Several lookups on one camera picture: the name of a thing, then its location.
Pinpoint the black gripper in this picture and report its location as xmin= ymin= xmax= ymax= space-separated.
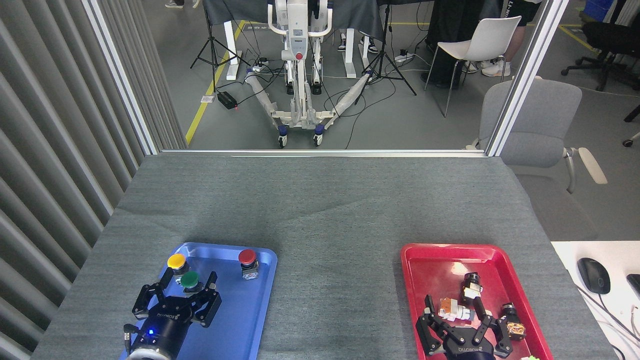
xmin=416 ymin=294 xmax=515 ymax=360
xmin=131 ymin=271 xmax=222 ymax=357

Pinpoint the green push button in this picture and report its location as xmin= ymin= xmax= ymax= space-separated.
xmin=180 ymin=271 xmax=205 ymax=294

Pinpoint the yellow push button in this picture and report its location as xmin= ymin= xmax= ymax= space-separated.
xmin=166 ymin=253 xmax=190 ymax=277

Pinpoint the red push button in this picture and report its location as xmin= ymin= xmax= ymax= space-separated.
xmin=238 ymin=249 xmax=260 ymax=281

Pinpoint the blue plastic tray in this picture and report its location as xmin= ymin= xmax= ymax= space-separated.
xmin=119 ymin=242 xmax=278 ymax=360

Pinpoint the red plastic tray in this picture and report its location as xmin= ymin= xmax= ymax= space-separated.
xmin=400 ymin=243 xmax=555 ymax=360

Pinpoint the white desk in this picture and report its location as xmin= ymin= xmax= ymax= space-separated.
xmin=550 ymin=241 xmax=640 ymax=360

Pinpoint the black computer mouse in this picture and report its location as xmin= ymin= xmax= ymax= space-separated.
xmin=577 ymin=257 xmax=612 ymax=295

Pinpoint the grey office chair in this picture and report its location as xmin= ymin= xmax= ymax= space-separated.
xmin=466 ymin=76 xmax=608 ymax=241

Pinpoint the black tripod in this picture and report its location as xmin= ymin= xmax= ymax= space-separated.
xmin=190 ymin=0 xmax=251 ymax=94
xmin=354 ymin=0 xmax=417 ymax=106

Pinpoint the black chair base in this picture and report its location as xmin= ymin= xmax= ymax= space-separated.
xmin=622 ymin=104 xmax=640 ymax=148

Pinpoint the white plastic chair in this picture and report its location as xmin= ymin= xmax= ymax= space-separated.
xmin=424 ymin=16 xmax=522 ymax=118

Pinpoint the white stand on wheels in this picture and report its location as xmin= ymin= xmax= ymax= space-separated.
xmin=243 ymin=0 xmax=373 ymax=149

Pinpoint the person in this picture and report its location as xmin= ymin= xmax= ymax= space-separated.
xmin=337 ymin=30 xmax=379 ymax=54
xmin=462 ymin=0 xmax=543 ymax=78

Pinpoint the black office chair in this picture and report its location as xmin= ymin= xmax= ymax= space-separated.
xmin=561 ymin=0 xmax=640 ymax=92

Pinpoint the table with dark cloth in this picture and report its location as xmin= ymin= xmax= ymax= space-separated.
xmin=202 ymin=0 xmax=436 ymax=81

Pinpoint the blue crate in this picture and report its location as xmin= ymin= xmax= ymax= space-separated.
xmin=582 ymin=0 xmax=616 ymax=23

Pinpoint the orange and white switch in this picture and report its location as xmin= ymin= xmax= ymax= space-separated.
xmin=438 ymin=297 xmax=477 ymax=323

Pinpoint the black switch with silver collar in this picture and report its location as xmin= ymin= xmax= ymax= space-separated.
xmin=460 ymin=272 xmax=484 ymax=305

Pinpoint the black switch with orange base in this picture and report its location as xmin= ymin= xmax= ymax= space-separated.
xmin=500 ymin=302 xmax=527 ymax=341

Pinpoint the silver rail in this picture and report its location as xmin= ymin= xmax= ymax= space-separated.
xmin=160 ymin=149 xmax=488 ymax=158

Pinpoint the silver post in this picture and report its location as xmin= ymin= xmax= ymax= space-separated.
xmin=486 ymin=0 xmax=571 ymax=157
xmin=81 ymin=0 xmax=161 ymax=156

